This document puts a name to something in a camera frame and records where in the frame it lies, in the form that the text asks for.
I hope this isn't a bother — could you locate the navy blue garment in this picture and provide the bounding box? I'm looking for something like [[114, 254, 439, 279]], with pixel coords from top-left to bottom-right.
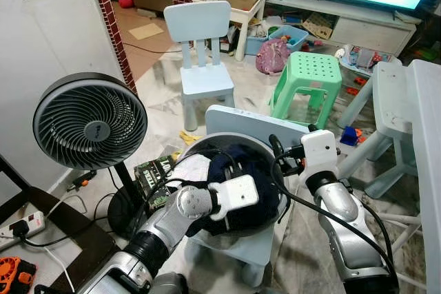
[[187, 144, 280, 234]]

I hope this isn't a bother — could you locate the light blue plastic chair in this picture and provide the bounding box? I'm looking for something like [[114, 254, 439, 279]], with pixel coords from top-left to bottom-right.
[[186, 105, 311, 288]]

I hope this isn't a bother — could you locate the blue toy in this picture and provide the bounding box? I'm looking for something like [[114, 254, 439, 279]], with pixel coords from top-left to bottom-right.
[[340, 126, 360, 147]]

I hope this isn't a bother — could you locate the grey metal basin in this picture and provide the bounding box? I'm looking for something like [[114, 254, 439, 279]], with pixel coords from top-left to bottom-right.
[[176, 132, 285, 238]]

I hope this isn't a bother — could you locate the green plastic stool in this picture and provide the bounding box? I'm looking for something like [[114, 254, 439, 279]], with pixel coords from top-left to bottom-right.
[[270, 52, 344, 129]]

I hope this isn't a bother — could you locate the white cloth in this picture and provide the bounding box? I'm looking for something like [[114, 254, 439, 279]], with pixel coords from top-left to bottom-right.
[[169, 154, 212, 186]]

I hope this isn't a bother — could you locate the pink patterned bag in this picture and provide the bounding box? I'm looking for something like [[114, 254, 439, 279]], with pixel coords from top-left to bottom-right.
[[255, 38, 291, 76]]

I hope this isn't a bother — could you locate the white plastic chair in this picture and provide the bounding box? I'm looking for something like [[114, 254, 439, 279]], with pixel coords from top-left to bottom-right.
[[338, 60, 418, 200]]

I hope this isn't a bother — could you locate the blue plastic bin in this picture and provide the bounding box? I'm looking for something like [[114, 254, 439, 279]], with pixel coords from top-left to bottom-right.
[[247, 24, 309, 57]]

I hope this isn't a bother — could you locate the white folding table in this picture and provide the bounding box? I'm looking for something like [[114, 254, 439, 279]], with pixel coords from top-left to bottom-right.
[[372, 59, 441, 294]]

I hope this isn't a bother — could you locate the white small table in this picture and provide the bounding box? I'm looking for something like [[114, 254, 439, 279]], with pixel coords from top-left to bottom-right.
[[193, 0, 268, 62]]

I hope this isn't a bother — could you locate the green black printed box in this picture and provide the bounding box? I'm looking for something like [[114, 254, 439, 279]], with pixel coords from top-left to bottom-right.
[[133, 156, 178, 210]]

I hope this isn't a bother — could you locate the white TV cabinet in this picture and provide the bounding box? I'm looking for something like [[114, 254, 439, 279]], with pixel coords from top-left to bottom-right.
[[265, 0, 420, 57]]

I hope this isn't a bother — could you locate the light blue slatted child chair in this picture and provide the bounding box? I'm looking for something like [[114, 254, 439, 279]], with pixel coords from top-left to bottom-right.
[[164, 1, 236, 133]]

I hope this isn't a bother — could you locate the robot left leg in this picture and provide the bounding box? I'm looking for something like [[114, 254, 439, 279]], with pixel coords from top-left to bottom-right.
[[148, 272, 188, 294]]

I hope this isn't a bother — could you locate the yellow paper sheet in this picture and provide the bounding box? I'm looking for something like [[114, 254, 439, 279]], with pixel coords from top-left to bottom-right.
[[127, 23, 166, 41]]

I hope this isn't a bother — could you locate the black grey floor fan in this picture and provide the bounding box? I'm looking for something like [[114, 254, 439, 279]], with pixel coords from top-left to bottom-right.
[[32, 72, 149, 241]]

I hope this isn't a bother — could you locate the dark wooden furniture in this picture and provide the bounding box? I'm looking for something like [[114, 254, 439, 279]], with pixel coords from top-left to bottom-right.
[[0, 155, 119, 289]]

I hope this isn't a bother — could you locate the white power strip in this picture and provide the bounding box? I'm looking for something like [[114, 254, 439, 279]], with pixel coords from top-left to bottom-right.
[[0, 211, 46, 243]]

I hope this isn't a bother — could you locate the orange black tool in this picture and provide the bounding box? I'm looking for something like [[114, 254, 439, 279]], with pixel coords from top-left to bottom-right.
[[0, 256, 37, 294]]

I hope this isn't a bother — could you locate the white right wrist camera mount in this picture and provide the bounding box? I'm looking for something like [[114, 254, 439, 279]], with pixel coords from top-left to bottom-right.
[[300, 129, 340, 179]]

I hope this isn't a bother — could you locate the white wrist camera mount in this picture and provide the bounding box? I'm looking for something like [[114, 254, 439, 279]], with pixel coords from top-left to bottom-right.
[[209, 175, 260, 222], [300, 129, 340, 179]]

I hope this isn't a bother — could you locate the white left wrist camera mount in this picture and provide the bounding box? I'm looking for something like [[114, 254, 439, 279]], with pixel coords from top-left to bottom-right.
[[209, 175, 260, 222]]

